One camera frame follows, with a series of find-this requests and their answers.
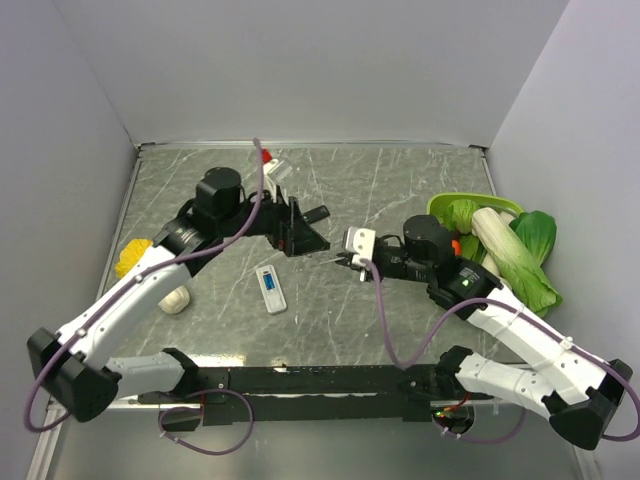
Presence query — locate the white remote control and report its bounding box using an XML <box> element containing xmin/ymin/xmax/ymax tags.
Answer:
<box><xmin>256</xmin><ymin>265</ymin><xmax>287</xmax><ymax>315</ymax></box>

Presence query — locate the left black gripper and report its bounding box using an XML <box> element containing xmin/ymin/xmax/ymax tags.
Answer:
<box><xmin>219</xmin><ymin>185</ymin><xmax>330</xmax><ymax>256</ymax></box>

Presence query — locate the green cabbage toy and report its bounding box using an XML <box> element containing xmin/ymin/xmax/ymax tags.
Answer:
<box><xmin>444</xmin><ymin>199</ymin><xmax>480</xmax><ymax>234</ymax></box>

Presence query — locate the blue battery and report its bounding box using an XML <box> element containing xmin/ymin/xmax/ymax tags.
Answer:
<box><xmin>262</xmin><ymin>272</ymin><xmax>277</xmax><ymax>291</ymax></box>

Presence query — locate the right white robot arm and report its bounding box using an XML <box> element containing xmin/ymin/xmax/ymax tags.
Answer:
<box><xmin>338</xmin><ymin>215</ymin><xmax>639</xmax><ymax>451</ymax></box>

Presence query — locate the black mounting base plate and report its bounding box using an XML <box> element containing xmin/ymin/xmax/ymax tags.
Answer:
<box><xmin>138</xmin><ymin>364</ymin><xmax>467</xmax><ymax>426</ymax></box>

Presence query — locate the green plastic basket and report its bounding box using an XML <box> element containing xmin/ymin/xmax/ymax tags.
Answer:
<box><xmin>426</xmin><ymin>192</ymin><xmax>524</xmax><ymax>217</ymax></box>

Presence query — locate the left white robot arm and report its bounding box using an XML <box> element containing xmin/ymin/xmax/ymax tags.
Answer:
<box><xmin>27</xmin><ymin>167</ymin><xmax>330</xmax><ymax>422</ymax></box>

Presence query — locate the large bok choy toy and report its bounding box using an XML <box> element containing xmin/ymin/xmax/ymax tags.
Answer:
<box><xmin>471</xmin><ymin>207</ymin><xmax>562</xmax><ymax>317</ymax></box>

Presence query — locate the yellow cabbage toy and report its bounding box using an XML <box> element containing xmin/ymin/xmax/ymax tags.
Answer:
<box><xmin>114</xmin><ymin>238</ymin><xmax>193</xmax><ymax>315</ymax></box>

